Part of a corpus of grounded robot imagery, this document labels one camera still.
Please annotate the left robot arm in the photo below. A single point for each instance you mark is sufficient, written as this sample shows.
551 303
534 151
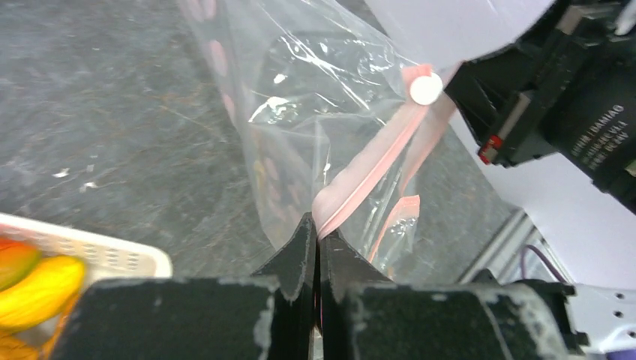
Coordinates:
607 316

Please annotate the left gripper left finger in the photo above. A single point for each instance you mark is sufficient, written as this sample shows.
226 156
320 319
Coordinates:
266 315

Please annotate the white perforated plastic basket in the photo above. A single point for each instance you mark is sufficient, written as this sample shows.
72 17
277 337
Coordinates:
99 253

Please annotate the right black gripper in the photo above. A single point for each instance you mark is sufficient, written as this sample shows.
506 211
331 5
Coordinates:
567 86

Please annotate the red yellow toy mango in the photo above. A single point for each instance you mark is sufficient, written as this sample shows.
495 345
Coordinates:
17 261

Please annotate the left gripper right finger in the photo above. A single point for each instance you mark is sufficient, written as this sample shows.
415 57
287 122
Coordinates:
365 315

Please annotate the yellow toy fruit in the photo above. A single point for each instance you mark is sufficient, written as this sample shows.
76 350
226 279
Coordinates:
42 294

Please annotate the clear zip top bag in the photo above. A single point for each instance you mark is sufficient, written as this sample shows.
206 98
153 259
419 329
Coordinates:
334 121

